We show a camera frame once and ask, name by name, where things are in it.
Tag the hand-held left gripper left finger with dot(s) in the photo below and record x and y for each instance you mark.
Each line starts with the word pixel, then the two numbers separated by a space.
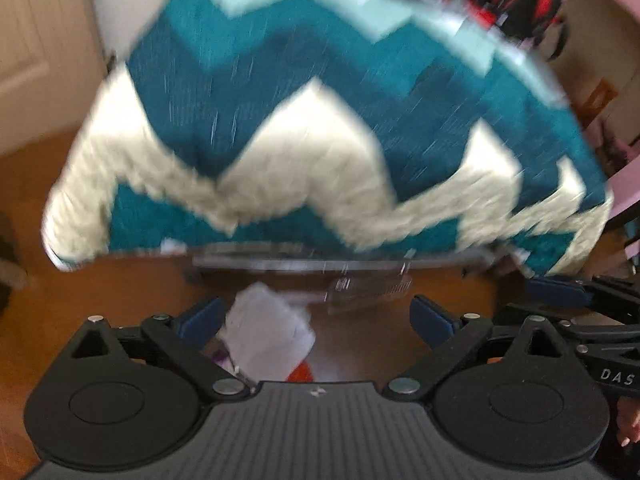
pixel 200 322

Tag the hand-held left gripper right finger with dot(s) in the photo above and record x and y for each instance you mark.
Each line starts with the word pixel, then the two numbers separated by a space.
pixel 432 322

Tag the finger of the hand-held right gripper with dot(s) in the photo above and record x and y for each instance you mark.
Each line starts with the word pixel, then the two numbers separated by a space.
pixel 555 290
pixel 600 337

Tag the clear plastic tray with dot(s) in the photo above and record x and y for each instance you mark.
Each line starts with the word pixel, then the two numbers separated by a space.
pixel 370 292

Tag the white paper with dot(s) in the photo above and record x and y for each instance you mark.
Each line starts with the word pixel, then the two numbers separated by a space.
pixel 270 330

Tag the red mesh bag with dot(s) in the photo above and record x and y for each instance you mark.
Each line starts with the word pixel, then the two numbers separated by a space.
pixel 300 375

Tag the person's right hand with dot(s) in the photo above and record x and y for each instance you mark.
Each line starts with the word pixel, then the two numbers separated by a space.
pixel 627 425

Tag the teal zigzag quilt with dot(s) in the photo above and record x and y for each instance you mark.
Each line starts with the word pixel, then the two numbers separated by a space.
pixel 300 110

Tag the pink desk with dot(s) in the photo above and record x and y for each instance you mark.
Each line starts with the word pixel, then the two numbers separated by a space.
pixel 610 20

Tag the wooden door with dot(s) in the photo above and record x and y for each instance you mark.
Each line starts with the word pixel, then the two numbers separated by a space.
pixel 40 50

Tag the metal folding frame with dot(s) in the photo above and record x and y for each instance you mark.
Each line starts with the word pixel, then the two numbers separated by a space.
pixel 300 260

